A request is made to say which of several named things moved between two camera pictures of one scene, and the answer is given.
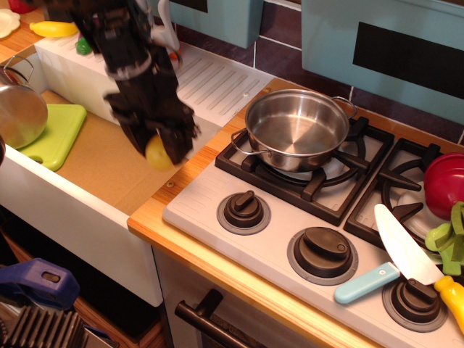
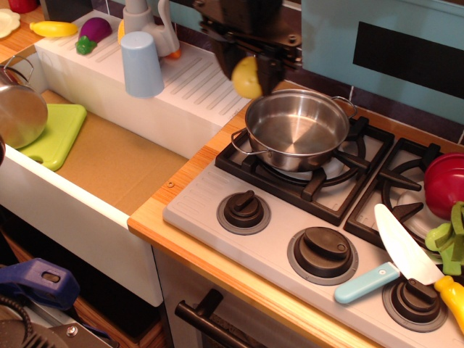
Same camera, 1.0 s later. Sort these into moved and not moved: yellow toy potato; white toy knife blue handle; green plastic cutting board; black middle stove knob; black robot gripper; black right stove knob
Moved: yellow toy potato; black robot gripper
Not moved: black middle stove knob; green plastic cutting board; black right stove knob; white toy knife blue handle
